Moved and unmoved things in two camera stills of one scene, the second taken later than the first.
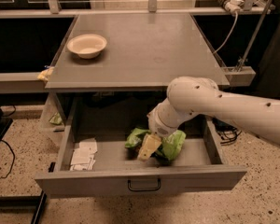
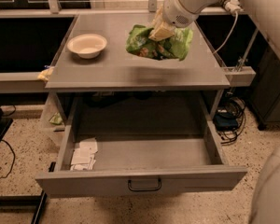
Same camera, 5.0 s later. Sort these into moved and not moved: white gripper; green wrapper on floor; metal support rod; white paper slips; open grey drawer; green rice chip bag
Moved: green rice chip bag; white gripper
Not moved: white paper slips; metal support rod; green wrapper on floor; open grey drawer
